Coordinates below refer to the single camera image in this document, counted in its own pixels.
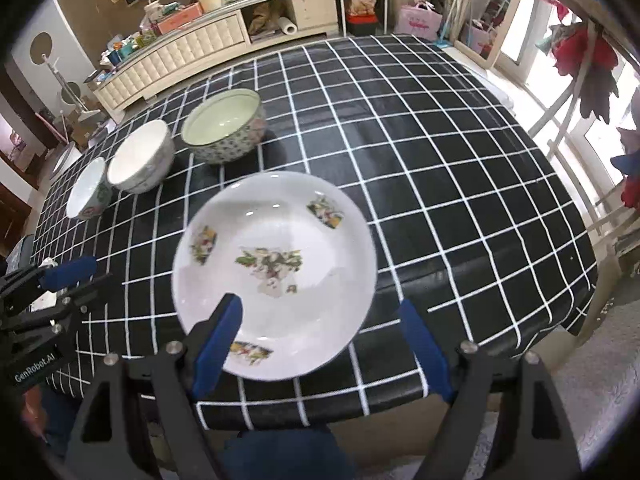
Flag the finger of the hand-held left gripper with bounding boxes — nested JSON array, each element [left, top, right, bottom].
[[0, 255, 98, 306], [0, 274, 115, 333]]

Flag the red hanging clothes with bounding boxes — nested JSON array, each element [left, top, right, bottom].
[[549, 24, 621, 123]]

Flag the red storage box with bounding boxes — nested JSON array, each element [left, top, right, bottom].
[[347, 15, 378, 37]]

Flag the person's blue jeans leg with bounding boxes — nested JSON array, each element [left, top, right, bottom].
[[220, 427, 356, 480]]

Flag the pink shopping bag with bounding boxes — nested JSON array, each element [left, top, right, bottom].
[[397, 2, 443, 41]]

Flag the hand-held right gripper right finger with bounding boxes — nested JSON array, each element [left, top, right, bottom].
[[397, 299, 583, 480]]

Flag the large flower-patterned bowl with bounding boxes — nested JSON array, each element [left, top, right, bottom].
[[180, 88, 267, 165]]

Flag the black white checked tablecloth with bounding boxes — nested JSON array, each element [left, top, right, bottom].
[[31, 34, 598, 431]]

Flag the cream drawer cabinet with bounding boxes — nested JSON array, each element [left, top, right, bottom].
[[290, 0, 341, 37]]

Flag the white floral plate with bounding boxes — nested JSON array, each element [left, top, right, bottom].
[[171, 171, 378, 381]]

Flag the white bowl with grey pattern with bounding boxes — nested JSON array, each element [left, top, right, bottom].
[[106, 119, 176, 195]]

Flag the small colourful floral bowl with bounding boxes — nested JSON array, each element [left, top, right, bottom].
[[66, 156, 113, 221]]

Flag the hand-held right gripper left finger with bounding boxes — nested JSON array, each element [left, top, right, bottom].
[[65, 292, 246, 480]]

